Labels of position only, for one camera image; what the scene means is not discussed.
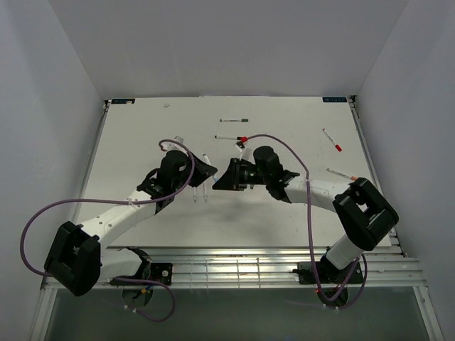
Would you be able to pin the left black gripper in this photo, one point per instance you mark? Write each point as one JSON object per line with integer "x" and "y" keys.
{"x": 203, "y": 171}

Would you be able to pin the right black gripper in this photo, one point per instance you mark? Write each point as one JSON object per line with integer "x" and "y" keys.
{"x": 232, "y": 180}

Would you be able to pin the blue capped marker pen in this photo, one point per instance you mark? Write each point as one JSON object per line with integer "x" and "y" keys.
{"x": 207, "y": 161}

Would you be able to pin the black capped marker pen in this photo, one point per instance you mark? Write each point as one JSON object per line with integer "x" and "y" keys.
{"x": 231, "y": 138}

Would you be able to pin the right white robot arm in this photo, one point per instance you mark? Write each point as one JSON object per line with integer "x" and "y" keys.
{"x": 366, "y": 216}

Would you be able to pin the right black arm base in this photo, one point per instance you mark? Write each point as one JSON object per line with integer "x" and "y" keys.
{"x": 327, "y": 274}

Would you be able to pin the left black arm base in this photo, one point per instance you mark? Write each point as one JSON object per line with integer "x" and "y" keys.
{"x": 156, "y": 272}

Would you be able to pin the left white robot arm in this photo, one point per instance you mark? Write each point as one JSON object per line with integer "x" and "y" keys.
{"x": 77, "y": 257}

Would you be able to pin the green capped marker pen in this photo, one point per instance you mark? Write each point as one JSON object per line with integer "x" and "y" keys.
{"x": 234, "y": 120}

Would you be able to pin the orange capped marker pen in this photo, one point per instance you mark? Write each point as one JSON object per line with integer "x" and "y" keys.
{"x": 349, "y": 177}

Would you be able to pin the red capped marker pen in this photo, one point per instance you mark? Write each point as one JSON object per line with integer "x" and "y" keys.
{"x": 333, "y": 142}

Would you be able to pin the left blue corner label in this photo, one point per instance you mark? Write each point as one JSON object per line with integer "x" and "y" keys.
{"x": 122, "y": 101}

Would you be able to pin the blue corner label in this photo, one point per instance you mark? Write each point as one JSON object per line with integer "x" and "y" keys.
{"x": 334, "y": 99}
{"x": 122, "y": 101}

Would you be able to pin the right blue corner label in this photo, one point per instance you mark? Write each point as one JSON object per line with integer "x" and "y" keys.
{"x": 334, "y": 99}

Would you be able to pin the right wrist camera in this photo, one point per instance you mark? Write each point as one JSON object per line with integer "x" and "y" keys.
{"x": 241, "y": 147}

